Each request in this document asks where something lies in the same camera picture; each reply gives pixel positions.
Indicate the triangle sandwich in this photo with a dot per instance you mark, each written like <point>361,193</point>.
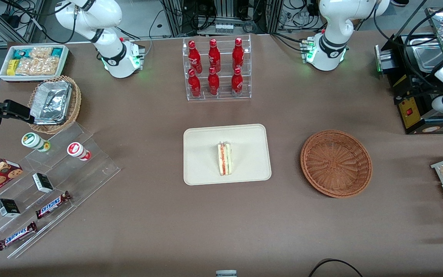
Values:
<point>225,159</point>

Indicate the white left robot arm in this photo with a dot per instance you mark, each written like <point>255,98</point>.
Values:
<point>333,34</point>

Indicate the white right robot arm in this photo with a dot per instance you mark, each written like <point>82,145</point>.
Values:
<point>102,15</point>

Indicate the light wicker basket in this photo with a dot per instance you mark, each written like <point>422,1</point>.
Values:
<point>75,104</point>

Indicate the cream plastic serving tray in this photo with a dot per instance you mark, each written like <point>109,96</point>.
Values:
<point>202,154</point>

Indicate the brown round wicker basket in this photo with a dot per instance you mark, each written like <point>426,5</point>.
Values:
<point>337,165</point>

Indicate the steel tray with orange food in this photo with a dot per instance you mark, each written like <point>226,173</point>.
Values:
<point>442,23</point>

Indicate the cup with green lid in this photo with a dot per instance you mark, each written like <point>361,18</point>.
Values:
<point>33,140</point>

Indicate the stack of foil trays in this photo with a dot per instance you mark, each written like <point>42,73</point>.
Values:
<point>52,102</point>

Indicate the white rectangular snack bin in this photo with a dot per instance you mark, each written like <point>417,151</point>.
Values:
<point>4,77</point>

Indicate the yellow snack packet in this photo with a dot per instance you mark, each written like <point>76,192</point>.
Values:
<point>12,67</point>

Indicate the large clear cracker bag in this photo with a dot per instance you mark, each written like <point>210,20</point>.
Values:
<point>39,66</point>

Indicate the teal snack packet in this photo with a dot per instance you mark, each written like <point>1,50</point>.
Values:
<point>23,53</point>
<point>57,52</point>

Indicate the small clear cracker bag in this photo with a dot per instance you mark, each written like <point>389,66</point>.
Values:
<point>40,52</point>

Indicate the cup with red lid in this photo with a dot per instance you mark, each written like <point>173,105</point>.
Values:
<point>77,150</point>

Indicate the small black box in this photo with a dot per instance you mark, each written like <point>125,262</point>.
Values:
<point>42,182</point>
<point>8,207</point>

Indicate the clear acrylic stepped shelf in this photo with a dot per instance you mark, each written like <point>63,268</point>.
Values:
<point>90,173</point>

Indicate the snickers bar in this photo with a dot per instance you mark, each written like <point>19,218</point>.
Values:
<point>52,205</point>
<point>17,236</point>

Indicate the red cola bottle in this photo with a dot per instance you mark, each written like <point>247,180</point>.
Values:
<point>194,84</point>
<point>214,55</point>
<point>195,57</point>
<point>238,54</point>
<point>237,82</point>
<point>213,82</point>

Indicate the clear acrylic bottle rack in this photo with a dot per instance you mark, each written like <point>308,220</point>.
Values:
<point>221,98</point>

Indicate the white power strip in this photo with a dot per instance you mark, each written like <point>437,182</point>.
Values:
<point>223,28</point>

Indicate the small grey device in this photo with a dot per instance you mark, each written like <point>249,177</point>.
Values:
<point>226,273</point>

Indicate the black machine with yellow panel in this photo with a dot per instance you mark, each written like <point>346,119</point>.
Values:
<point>410,111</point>

